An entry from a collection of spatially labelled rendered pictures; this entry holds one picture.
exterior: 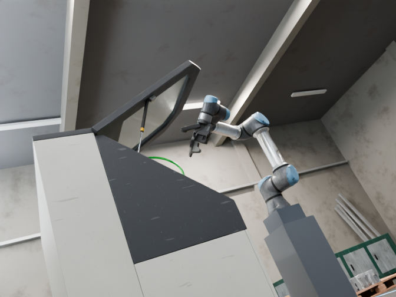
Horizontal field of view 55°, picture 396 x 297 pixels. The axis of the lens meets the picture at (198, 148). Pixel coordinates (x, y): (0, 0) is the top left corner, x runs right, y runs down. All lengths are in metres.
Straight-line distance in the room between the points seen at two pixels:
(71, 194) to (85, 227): 0.17
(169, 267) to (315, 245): 0.96
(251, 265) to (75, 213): 0.83
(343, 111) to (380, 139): 1.48
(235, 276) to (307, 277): 0.56
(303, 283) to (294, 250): 0.18
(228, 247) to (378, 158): 10.16
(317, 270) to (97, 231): 1.22
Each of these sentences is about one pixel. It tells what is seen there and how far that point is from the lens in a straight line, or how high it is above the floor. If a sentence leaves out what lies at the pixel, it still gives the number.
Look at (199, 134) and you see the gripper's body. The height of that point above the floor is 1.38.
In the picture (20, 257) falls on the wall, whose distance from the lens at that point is 8.23.
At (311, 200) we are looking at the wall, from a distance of 10.88.
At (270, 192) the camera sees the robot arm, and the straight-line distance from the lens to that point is 2.41.
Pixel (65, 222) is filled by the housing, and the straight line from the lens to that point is 1.71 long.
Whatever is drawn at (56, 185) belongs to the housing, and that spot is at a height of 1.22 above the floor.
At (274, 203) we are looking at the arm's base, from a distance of 2.39.
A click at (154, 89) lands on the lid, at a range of 2.15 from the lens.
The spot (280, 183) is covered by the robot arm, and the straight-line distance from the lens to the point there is 2.38.
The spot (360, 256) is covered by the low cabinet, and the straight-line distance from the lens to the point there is 8.20.
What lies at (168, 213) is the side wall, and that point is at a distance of 1.79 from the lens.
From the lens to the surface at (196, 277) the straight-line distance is 1.73.
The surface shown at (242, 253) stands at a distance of 1.84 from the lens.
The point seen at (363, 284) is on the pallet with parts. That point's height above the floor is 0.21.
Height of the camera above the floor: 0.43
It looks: 25 degrees up
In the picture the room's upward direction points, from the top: 24 degrees counter-clockwise
